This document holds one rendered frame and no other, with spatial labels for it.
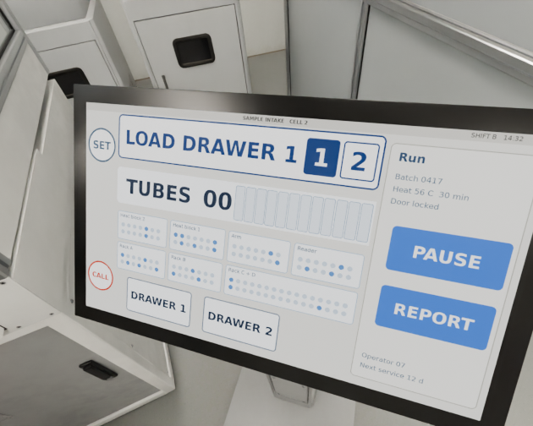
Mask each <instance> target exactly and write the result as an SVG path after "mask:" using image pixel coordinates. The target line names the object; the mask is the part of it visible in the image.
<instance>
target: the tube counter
mask: <svg viewBox="0 0 533 426"><path fill-rule="evenodd" d="M375 209H376V202H375V201H368V200H362V199H351V198H344V197H338V196H331V195H325V194H313V193H307V192H301V191H294V190H288V189H282V188H270V187H264V186H258V185H251V184H245V183H234V182H227V181H221V180H215V179H209V178H203V179H202V191H201V214H200V216H202V217H207V218H212V219H217V220H222V221H231V222H236V223H241V224H246V225H251V226H256V227H265V228H270V229H275V230H280V231H285V232H294V233H299V234H304V235H309V236H314V237H319V238H328V239H332V240H338V241H343V242H348V243H357V244H362V245H366V246H369V242H370V238H371V229H372V224H373V219H374V215H375Z"/></svg>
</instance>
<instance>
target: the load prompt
mask: <svg viewBox="0 0 533 426"><path fill-rule="evenodd" d="M387 139H388V135H379V134H359V133H349V132H338V131H328V130H318V129H308V128H287V127H277V126H266V125H256V124H246V123H225V122H215V121H205V120H194V119H184V118H174V117H153V116H143V115H133V114H122V113H119V114H118V158H122V159H129V160H136V161H148V162H155V163H162V164H168V165H175V166H182V167H194V168H200V169H207V170H214V171H221V172H233V173H240V174H247V175H253V176H260V177H267V178H279V179H286V180H293V181H300V182H306V183H319V184H326V185H332V186H339V187H345V188H357V189H364V190H371V191H379V186H380V182H381V176H382V168H383V162H384V158H385V153H386V148H387Z"/></svg>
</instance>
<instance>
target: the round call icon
mask: <svg viewBox="0 0 533 426"><path fill-rule="evenodd" d="M87 287H88V288H91V289H94V290H97V291H101V292H106V293H110V294H112V295H114V263H111V262H107V261H104V260H100V259H93V258H90V257H87Z"/></svg>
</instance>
